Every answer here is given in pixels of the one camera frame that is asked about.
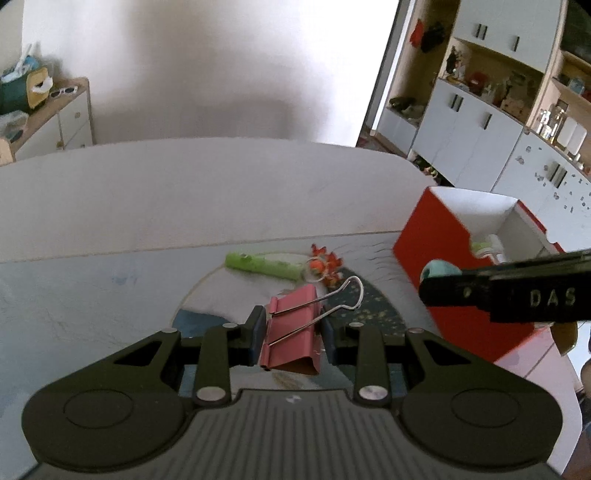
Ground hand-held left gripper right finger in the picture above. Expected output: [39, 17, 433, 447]
[321, 318, 475, 408]

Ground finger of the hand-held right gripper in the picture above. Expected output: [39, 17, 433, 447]
[473, 249, 591, 278]
[418, 270, 495, 309]

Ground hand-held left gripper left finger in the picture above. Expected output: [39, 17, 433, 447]
[113, 305, 269, 408]

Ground teal plastic scoop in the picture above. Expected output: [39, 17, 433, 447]
[421, 259, 459, 282]

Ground pink binder clip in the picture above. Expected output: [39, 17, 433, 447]
[259, 275, 365, 376]

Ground red and white cardboard box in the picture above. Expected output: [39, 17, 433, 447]
[392, 186, 567, 366]

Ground beige jar with green lid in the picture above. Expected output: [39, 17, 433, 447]
[470, 234, 504, 260]

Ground light green pen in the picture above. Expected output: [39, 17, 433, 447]
[225, 251, 304, 280]

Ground glass jars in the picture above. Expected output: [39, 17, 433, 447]
[538, 102, 570, 140]

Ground black hanging bag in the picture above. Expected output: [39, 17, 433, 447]
[420, 21, 447, 54]

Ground white wooden sideboard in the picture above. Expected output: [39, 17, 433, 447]
[0, 76, 96, 167]

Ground green and yellow tissue box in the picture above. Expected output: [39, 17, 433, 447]
[0, 67, 51, 116]

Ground orange toy keychain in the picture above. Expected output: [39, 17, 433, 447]
[302, 244, 346, 285]

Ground white wall cabinet unit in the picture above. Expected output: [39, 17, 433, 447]
[376, 0, 591, 241]

